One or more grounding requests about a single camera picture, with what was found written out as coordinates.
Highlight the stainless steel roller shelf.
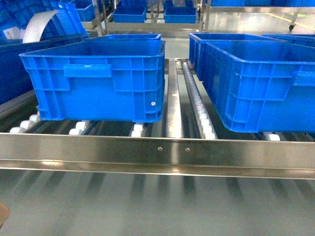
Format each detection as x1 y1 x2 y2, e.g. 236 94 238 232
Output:
0 46 315 179

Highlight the blue tray back right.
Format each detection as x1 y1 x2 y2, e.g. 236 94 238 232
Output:
164 7 197 24

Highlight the blue tray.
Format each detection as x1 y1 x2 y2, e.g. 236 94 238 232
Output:
164 7 197 24
113 6 147 23

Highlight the blue tray back left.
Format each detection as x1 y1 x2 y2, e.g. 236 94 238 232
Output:
113 6 147 23

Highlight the blue plastic crate left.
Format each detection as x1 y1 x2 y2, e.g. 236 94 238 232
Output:
32 40 165 123

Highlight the blue plastic crate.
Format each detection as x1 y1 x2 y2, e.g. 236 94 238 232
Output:
203 40 315 133
32 40 165 123

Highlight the blue crate behind left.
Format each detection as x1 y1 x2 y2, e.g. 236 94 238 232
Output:
88 33 162 40

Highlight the blue crate behind right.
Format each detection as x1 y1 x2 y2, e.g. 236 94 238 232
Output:
189 32 288 82

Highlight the blue plastic crate right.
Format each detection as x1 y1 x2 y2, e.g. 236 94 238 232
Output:
203 40 315 133

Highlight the blue crate far left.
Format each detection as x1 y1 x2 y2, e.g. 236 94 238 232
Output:
0 0 91 106

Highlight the white curved sheet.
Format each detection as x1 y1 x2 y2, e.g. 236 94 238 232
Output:
23 10 58 43

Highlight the blue crate far right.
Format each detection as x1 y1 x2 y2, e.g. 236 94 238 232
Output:
263 34 315 47

